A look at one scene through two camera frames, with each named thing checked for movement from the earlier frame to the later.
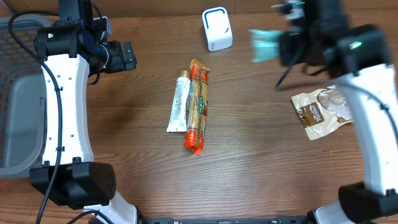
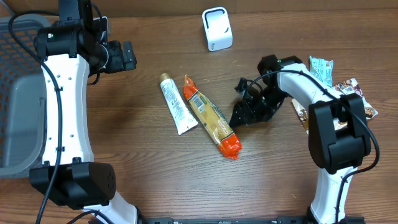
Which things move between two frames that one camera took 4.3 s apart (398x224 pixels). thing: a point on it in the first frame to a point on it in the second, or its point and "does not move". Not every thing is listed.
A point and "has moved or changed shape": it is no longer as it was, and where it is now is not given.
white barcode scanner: x=217 y=28 does not move
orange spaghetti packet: x=196 y=106 to x=214 y=119
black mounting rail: x=166 y=219 does not move
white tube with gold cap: x=178 y=120 has moved or changed shape
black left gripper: x=120 y=57 does not move
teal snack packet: x=265 y=45 has moved or changed shape
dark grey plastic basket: x=23 y=99 does not move
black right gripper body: x=295 y=51 to x=262 y=106
